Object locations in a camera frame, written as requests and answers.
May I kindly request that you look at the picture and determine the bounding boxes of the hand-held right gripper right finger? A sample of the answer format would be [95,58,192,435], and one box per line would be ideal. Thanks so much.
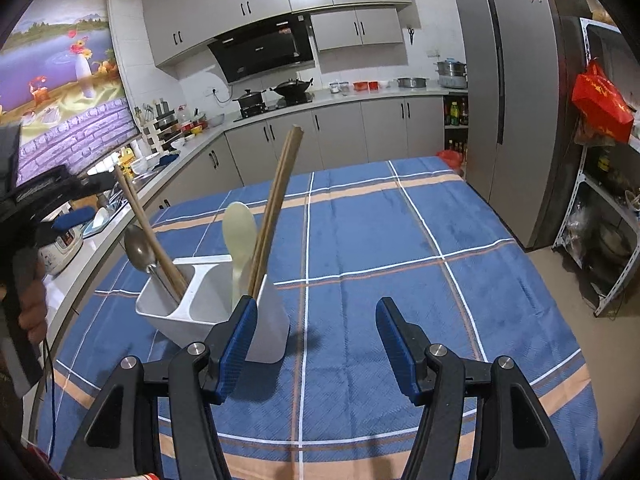
[375,296,573,480]

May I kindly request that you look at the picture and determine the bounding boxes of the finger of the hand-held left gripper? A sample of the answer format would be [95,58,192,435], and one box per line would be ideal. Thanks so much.
[51,206,97,234]
[75,171,124,200]

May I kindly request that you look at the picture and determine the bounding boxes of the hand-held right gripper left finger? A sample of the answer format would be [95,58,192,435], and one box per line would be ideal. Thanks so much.
[60,296,259,480]

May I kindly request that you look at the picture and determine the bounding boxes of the white plastic utensil holder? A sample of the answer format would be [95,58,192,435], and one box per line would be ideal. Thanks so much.
[136,256,291,363]

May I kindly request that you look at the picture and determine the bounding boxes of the person's left hand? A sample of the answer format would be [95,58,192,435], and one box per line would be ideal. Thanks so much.
[17,280,49,347]

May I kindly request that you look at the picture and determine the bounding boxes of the white rice cooker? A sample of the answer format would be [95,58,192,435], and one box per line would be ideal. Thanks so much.
[37,225,85,277]

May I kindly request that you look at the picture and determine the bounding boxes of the steel sink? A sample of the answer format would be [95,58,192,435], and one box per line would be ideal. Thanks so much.
[107,170,162,211]

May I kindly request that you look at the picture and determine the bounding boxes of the metal spoon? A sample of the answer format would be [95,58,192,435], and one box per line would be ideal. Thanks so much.
[124,224,183,306]

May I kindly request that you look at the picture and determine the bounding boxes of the white dish rack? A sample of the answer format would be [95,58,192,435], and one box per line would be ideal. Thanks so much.
[135,101,173,153]

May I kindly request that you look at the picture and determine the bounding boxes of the blue plaid tablecloth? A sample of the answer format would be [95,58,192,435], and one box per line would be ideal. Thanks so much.
[37,156,601,480]

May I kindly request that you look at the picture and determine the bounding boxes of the group of small bowls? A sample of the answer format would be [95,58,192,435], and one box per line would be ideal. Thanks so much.
[172,112,226,150]

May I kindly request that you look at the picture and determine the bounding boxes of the cream plastic spoon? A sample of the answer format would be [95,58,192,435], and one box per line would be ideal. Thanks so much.
[222,201,258,308]

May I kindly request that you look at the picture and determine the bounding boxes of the black cooking pot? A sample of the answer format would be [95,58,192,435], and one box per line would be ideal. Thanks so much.
[232,89,267,111]

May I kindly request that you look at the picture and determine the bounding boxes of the black gas stove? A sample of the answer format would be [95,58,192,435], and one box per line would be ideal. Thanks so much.
[232,95,316,121]

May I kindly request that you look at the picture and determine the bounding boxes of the red trash bin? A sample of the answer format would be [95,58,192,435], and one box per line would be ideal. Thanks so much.
[436,149,466,177]

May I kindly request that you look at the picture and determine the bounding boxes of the black range hood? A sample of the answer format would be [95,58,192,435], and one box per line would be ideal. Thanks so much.
[206,16,316,85]

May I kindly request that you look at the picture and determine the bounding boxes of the black wok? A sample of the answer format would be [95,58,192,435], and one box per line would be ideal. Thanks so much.
[270,77,315,99]

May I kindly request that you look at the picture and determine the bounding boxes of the grey lower cabinets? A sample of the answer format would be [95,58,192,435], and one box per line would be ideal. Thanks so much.
[30,95,446,341]

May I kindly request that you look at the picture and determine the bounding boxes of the row of sauce bottles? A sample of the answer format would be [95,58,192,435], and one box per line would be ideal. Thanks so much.
[444,100,470,127]

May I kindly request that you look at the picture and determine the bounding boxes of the metal shelf rack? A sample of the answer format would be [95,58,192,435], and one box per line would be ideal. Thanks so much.
[552,17,640,318]

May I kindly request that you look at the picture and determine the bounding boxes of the grey double-door refrigerator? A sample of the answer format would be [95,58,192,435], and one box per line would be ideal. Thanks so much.
[450,0,596,251]

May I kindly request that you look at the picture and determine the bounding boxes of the steel steamer pot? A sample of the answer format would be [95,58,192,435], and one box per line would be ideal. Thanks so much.
[436,57,468,90]

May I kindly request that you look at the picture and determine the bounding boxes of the red plastic bag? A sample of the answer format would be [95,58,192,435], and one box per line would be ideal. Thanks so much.
[571,59,635,143]

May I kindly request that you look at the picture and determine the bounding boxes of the landscape wall poster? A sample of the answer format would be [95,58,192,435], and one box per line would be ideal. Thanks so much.
[0,0,141,186]

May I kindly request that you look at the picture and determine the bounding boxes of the black cable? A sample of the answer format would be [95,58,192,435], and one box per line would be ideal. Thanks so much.
[40,337,58,461]

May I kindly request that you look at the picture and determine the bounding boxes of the small grey wall cabinet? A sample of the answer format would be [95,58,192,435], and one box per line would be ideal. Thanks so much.
[310,7,405,52]

